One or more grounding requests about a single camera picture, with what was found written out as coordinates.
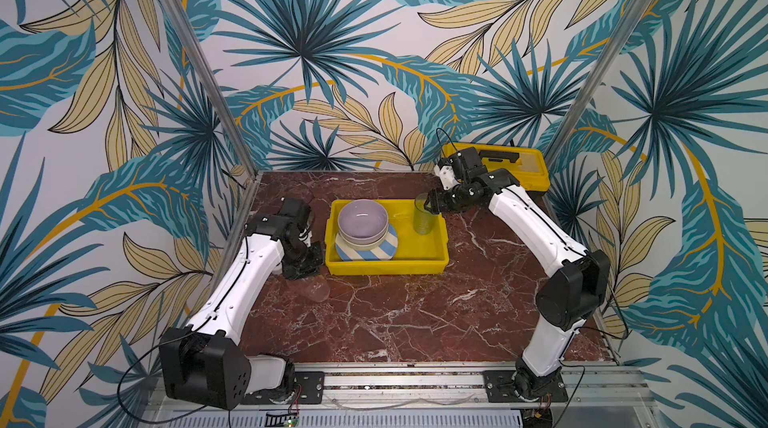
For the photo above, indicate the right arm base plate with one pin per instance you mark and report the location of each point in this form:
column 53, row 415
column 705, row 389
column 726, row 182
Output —
column 508, row 386

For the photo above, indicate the aluminium front rail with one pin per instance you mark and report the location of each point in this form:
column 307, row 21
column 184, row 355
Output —
column 348, row 386

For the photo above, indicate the pink translucent cup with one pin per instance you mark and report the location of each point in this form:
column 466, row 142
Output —
column 315, row 288

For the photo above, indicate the yellow black toolbox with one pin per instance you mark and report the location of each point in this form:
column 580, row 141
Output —
column 527, row 165

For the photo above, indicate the pale green bowl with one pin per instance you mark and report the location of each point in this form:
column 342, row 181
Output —
column 364, row 243

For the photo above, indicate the yellow plastic bin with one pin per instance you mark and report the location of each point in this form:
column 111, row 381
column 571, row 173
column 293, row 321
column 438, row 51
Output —
column 415, row 254

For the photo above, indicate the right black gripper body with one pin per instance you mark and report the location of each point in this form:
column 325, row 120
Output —
column 444, row 199

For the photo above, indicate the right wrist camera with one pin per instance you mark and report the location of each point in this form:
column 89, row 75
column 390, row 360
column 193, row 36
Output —
column 446, row 176

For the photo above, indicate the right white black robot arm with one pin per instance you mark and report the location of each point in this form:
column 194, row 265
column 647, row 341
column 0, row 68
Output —
column 577, row 278

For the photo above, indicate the lilac bowl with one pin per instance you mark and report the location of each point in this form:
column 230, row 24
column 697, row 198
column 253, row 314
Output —
column 363, row 218

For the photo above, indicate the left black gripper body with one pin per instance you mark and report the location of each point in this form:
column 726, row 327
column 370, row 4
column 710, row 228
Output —
column 306, row 263

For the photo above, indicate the grey translucent cup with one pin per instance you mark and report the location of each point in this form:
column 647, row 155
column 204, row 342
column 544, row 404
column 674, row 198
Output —
column 423, row 220

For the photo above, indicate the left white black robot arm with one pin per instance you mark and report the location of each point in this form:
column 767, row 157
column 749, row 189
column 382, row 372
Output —
column 202, row 362

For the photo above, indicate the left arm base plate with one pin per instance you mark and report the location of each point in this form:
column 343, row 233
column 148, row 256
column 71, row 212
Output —
column 300, row 388

